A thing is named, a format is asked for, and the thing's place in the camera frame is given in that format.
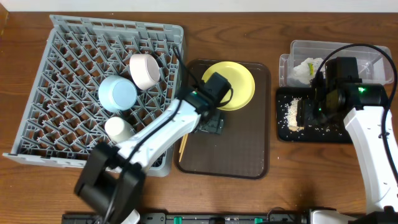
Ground rice and nut scraps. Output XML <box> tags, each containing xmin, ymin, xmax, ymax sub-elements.
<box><xmin>278</xmin><ymin>96</ymin><xmax>343</xmax><ymax>134</ymax></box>

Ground white tissue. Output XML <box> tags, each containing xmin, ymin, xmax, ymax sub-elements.
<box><xmin>293</xmin><ymin>58</ymin><xmax>323</xmax><ymax>85</ymax></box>

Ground yellow round plate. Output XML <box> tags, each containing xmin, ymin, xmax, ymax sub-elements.
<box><xmin>201</xmin><ymin>62</ymin><xmax>255</xmax><ymax>111</ymax></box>

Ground wooden chopstick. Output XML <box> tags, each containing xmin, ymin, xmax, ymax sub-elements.
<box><xmin>178</xmin><ymin>134</ymin><xmax>188</xmax><ymax>153</ymax></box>
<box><xmin>178</xmin><ymin>134</ymin><xmax>188</xmax><ymax>162</ymax></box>

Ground white pink bowl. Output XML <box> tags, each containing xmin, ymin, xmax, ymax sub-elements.
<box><xmin>129</xmin><ymin>54</ymin><xmax>160</xmax><ymax>90</ymax></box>

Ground light blue bowl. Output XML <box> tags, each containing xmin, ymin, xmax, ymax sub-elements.
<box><xmin>98</xmin><ymin>75</ymin><xmax>137</xmax><ymax>113</ymax></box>

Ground small white cup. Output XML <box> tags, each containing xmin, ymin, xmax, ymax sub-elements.
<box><xmin>104</xmin><ymin>116</ymin><xmax>134</xmax><ymax>143</ymax></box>

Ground green snack wrapper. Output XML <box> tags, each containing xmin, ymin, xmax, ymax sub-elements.
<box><xmin>308</xmin><ymin>63</ymin><xmax>314</xmax><ymax>76</ymax></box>

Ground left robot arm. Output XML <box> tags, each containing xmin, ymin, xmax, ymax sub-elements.
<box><xmin>75</xmin><ymin>72</ymin><xmax>233</xmax><ymax>223</ymax></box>

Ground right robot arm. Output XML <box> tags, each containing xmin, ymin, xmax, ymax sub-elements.
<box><xmin>297</xmin><ymin>57</ymin><xmax>397</xmax><ymax>223</ymax></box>

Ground black waste tray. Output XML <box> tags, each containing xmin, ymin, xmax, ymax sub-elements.
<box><xmin>275</xmin><ymin>87</ymin><xmax>352</xmax><ymax>144</ymax></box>

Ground grey plastic dishwasher rack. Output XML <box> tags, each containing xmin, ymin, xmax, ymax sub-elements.
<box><xmin>6</xmin><ymin>15</ymin><xmax>185</xmax><ymax>168</ymax></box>

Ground clear plastic bin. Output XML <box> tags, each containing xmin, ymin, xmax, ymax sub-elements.
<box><xmin>279</xmin><ymin>40</ymin><xmax>394</xmax><ymax>88</ymax></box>

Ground brown plastic serving tray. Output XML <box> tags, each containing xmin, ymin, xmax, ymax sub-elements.
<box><xmin>175</xmin><ymin>62</ymin><xmax>271</xmax><ymax>179</ymax></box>

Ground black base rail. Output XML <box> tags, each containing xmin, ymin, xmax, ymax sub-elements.
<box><xmin>61</xmin><ymin>212</ymin><xmax>312</xmax><ymax>224</ymax></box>

